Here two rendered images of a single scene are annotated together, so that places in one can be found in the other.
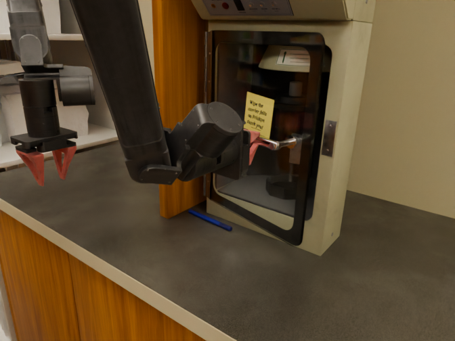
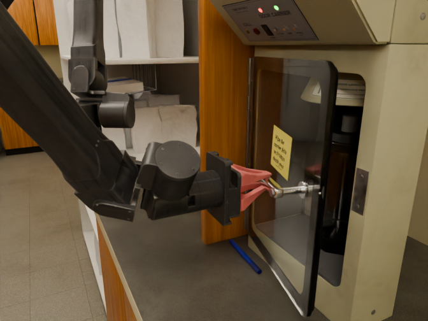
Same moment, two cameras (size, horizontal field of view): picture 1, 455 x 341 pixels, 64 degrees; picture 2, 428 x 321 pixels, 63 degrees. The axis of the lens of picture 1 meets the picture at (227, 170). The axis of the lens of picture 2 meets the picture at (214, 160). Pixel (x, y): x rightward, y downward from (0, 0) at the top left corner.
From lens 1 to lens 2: 0.27 m
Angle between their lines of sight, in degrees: 26
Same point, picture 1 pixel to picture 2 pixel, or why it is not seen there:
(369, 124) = not seen: outside the picture
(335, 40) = (369, 69)
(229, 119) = (183, 162)
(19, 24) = (76, 56)
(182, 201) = (225, 230)
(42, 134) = not seen: hidden behind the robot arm
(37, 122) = not seen: hidden behind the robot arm
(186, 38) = (235, 65)
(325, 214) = (354, 286)
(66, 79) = (106, 104)
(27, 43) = (78, 73)
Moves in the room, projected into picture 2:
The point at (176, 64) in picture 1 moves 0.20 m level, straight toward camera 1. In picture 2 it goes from (221, 91) to (185, 104)
